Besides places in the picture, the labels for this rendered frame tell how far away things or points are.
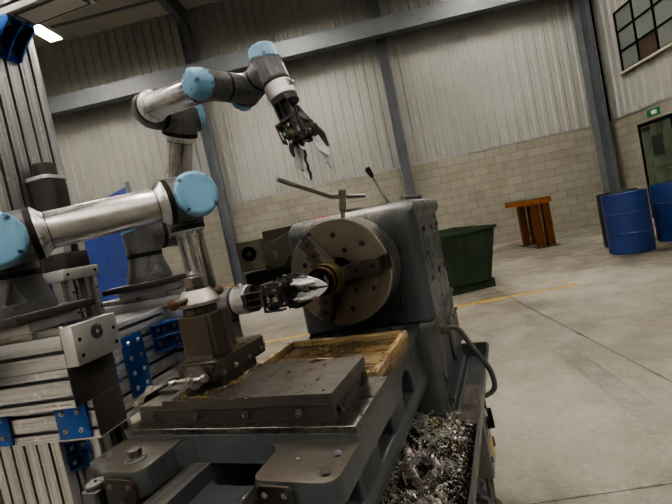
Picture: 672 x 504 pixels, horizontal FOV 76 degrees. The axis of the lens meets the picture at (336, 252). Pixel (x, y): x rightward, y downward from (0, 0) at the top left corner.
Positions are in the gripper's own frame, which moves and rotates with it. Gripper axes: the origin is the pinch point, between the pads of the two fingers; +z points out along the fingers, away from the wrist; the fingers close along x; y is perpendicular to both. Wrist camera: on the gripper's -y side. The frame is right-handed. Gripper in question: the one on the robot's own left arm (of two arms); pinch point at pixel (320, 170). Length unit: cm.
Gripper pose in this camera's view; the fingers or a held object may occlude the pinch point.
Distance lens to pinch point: 113.8
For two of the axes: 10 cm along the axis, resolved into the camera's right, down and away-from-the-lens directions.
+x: 8.3, -4.0, -3.8
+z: 4.2, 9.1, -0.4
